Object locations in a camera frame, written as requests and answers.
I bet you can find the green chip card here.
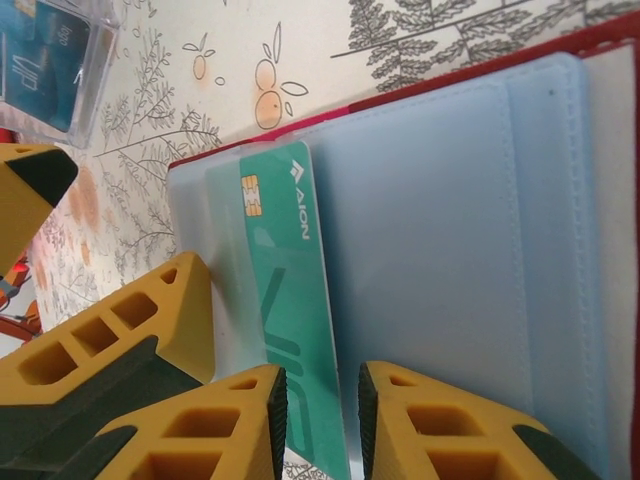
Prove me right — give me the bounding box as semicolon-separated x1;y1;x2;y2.
204;140;353;480

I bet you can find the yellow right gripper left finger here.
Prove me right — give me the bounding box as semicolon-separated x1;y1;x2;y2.
64;363;290;480

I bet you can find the blue VIP card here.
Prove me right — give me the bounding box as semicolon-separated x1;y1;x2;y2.
0;0;95;134

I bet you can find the blue card pack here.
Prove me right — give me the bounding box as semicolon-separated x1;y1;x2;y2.
0;0;121;150

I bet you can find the red card holder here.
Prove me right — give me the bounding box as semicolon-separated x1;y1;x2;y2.
165;9;640;480

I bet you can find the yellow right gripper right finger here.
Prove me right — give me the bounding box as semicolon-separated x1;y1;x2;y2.
357;360;606;480

